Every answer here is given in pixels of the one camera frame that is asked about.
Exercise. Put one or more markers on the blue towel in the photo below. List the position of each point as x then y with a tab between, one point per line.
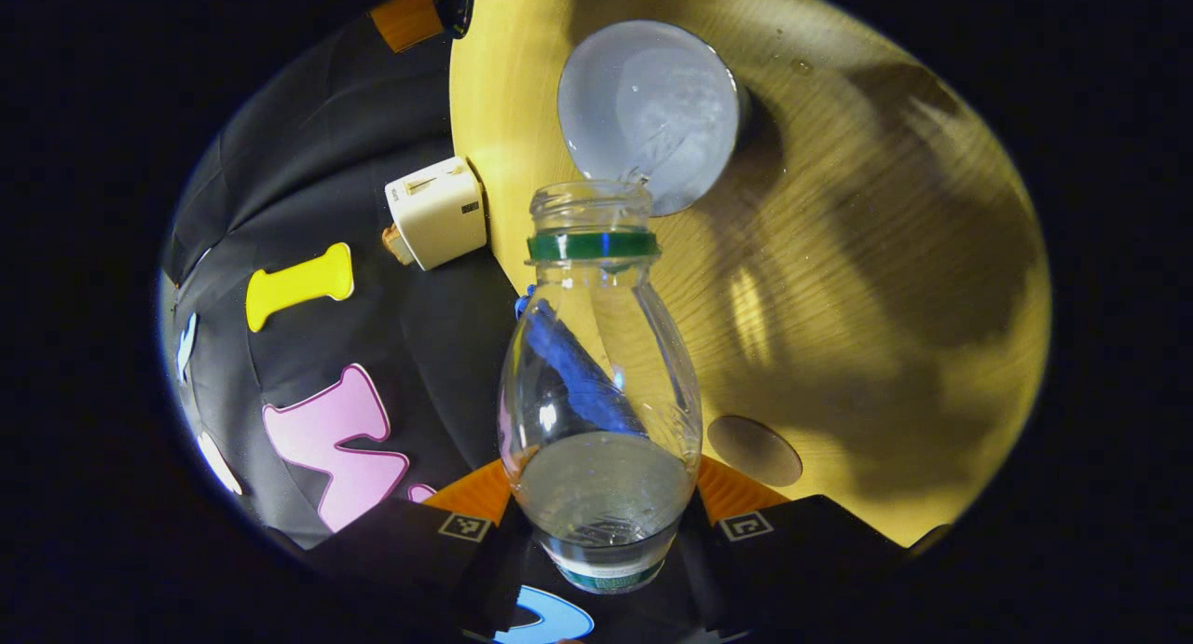
578	374

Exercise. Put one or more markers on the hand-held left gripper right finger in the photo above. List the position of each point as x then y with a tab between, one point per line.
704	579

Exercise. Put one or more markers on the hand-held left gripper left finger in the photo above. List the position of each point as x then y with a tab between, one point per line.
499	579

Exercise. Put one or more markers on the white teacup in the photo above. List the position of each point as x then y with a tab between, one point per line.
652	113

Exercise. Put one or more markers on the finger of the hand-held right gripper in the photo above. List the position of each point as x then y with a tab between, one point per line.
407	18

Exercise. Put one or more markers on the dark teacup lid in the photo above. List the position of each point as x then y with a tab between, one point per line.
457	1

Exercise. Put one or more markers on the white toaster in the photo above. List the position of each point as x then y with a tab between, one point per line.
438	215

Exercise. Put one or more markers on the clear plastic water bottle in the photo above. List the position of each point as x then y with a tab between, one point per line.
601	495

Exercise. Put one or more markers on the toast bread slice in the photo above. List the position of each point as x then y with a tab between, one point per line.
396	245

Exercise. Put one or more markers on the round brown coaster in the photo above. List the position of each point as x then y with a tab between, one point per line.
755	450

